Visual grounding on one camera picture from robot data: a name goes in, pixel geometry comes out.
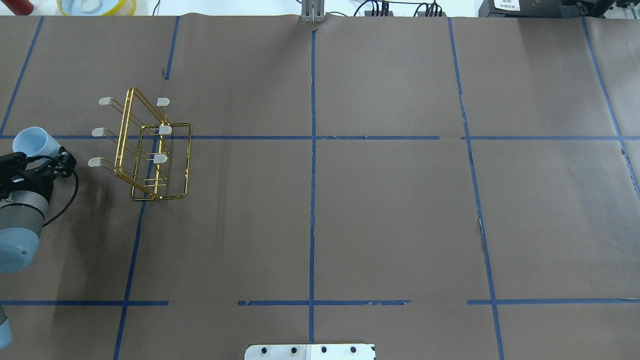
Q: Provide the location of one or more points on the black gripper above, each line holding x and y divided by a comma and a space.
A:
31, 181

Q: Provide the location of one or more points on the light blue plastic cup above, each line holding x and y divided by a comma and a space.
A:
35, 142

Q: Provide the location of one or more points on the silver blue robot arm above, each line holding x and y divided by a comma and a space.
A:
22, 219

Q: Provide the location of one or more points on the red cylinder bottle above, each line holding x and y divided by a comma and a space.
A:
19, 7

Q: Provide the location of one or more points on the yellow rimmed bowl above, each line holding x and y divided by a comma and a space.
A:
96, 8

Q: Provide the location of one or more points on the brown paper table cover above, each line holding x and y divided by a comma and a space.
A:
442, 188

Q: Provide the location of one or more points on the gold wire cup holder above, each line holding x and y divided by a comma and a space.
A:
152, 153

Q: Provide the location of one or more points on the aluminium frame post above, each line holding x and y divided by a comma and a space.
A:
312, 11

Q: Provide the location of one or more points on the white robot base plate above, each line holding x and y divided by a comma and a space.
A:
322, 351

